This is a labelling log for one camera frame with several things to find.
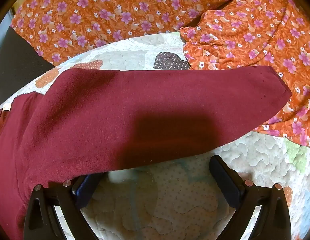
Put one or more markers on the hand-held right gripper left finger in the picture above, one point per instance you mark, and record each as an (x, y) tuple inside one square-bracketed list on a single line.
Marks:
[(82, 188)]

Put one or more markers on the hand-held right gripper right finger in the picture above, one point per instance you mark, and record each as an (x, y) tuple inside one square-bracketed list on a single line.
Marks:
[(223, 178)]

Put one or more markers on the maroon sweater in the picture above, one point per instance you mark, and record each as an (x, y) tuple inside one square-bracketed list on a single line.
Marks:
[(119, 105)]

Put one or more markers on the patchwork quilt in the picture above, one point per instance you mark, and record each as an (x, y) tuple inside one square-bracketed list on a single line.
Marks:
[(170, 205)]

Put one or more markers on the orange floral cloth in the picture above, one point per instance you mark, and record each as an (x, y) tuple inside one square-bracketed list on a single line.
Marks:
[(94, 17)]

